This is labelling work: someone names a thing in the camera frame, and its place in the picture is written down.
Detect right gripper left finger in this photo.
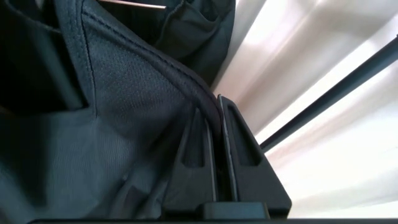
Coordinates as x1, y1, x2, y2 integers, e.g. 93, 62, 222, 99
161, 108, 218, 218

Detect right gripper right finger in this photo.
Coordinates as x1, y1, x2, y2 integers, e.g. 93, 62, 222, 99
218, 95, 292, 218

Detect black garment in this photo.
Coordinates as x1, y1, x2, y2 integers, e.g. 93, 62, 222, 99
0, 0, 223, 222

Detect black drawstring shorts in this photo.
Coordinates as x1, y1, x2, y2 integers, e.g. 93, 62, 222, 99
99, 0, 236, 87

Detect pink clothes hanger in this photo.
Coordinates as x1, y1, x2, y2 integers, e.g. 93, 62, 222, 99
98, 0, 167, 10

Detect black clothes rack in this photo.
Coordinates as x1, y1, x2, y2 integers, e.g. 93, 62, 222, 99
259, 35, 398, 153

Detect beige curtain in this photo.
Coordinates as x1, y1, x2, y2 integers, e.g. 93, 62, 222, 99
211, 0, 398, 218

